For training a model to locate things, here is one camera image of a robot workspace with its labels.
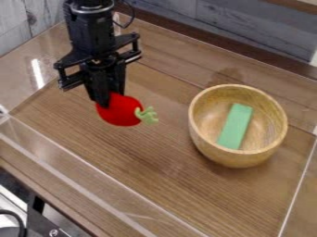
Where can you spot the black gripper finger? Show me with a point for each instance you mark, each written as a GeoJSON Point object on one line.
{"type": "Point", "coordinates": [116, 77]}
{"type": "Point", "coordinates": [96, 85]}

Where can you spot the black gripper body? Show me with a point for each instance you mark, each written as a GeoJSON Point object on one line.
{"type": "Point", "coordinates": [96, 46]}

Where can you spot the red plush tomato green stem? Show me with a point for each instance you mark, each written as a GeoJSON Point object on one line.
{"type": "Point", "coordinates": [124, 111]}

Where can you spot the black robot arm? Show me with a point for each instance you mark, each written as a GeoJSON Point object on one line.
{"type": "Point", "coordinates": [88, 2]}

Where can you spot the green rectangular block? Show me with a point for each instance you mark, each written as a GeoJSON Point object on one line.
{"type": "Point", "coordinates": [235, 126]}

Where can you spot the wooden bowl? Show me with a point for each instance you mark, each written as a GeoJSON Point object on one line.
{"type": "Point", "coordinates": [266, 130]}

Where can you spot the clear acrylic corner bracket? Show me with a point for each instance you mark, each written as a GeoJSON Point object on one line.
{"type": "Point", "coordinates": [116, 19]}

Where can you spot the clear acrylic front wall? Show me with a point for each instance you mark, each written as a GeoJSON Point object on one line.
{"type": "Point", "coordinates": [84, 193]}

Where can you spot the black table leg frame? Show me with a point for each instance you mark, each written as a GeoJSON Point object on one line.
{"type": "Point", "coordinates": [38, 223]}

